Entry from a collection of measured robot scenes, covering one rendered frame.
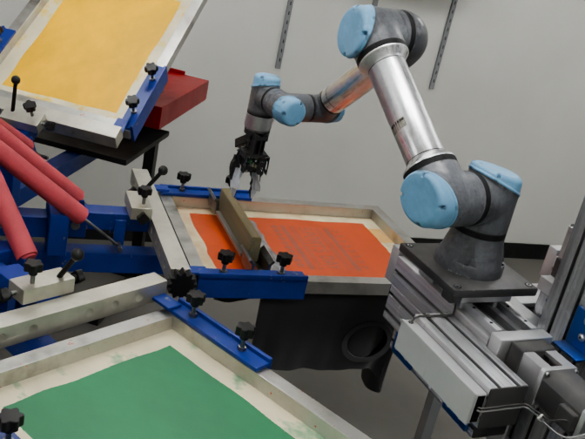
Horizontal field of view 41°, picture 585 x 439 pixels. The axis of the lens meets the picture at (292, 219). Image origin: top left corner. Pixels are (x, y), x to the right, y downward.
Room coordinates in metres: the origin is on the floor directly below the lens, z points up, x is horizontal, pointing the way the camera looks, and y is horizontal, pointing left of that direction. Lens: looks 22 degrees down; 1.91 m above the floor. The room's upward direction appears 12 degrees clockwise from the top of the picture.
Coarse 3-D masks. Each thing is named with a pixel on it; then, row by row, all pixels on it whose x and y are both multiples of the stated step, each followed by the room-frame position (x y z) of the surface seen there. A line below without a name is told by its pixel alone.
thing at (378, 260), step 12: (216, 252) 2.05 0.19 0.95; (276, 252) 2.14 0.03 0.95; (360, 252) 2.28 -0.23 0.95; (372, 252) 2.30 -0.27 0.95; (384, 252) 2.32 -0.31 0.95; (216, 264) 1.98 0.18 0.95; (228, 264) 1.99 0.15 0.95; (240, 264) 2.01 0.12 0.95; (372, 264) 2.21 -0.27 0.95; (384, 264) 2.23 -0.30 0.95; (360, 276) 2.10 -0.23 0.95; (372, 276) 2.12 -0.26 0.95; (384, 276) 2.14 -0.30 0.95
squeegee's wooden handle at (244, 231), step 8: (224, 192) 2.26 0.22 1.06; (224, 200) 2.25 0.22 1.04; (232, 200) 2.21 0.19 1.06; (224, 208) 2.23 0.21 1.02; (232, 208) 2.16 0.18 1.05; (240, 208) 2.16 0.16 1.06; (224, 216) 2.22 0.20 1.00; (232, 216) 2.15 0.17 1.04; (240, 216) 2.10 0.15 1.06; (232, 224) 2.13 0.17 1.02; (240, 224) 2.07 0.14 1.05; (248, 224) 2.05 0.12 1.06; (232, 232) 2.12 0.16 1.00; (240, 232) 2.06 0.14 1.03; (248, 232) 2.01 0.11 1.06; (256, 232) 2.01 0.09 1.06; (240, 240) 2.05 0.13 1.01; (248, 240) 1.99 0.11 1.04; (256, 240) 1.98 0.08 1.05; (248, 248) 1.98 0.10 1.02; (256, 248) 1.98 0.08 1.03; (256, 256) 1.98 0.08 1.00
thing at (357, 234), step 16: (208, 224) 2.24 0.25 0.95; (272, 224) 2.35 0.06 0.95; (288, 224) 2.38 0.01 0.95; (304, 224) 2.41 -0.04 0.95; (320, 224) 2.44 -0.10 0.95; (336, 224) 2.47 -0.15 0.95; (352, 224) 2.50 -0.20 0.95; (208, 240) 2.12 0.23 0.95; (224, 240) 2.14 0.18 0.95; (272, 240) 2.22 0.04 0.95; (352, 240) 2.36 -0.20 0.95; (368, 240) 2.39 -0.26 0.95
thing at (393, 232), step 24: (168, 216) 2.16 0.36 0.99; (336, 216) 2.54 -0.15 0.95; (360, 216) 2.58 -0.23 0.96; (384, 216) 2.55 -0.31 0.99; (408, 240) 2.37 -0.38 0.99; (192, 264) 1.87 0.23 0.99; (312, 288) 1.93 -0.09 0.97; (336, 288) 1.95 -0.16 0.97; (360, 288) 1.98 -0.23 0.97; (384, 288) 2.01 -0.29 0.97
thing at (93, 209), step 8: (88, 208) 1.97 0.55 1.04; (96, 208) 1.98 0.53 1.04; (104, 208) 1.99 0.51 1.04; (112, 208) 2.00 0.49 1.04; (120, 208) 2.01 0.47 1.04; (88, 216) 1.94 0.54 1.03; (96, 216) 1.95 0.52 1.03; (104, 216) 1.96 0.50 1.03; (112, 216) 1.97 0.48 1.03; (120, 216) 1.98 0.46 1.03; (128, 216) 1.98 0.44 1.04; (88, 224) 1.94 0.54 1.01; (96, 224) 1.95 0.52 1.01; (104, 224) 1.96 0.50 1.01; (112, 224) 1.97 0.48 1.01; (128, 224) 1.98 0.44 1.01; (136, 224) 1.99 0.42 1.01
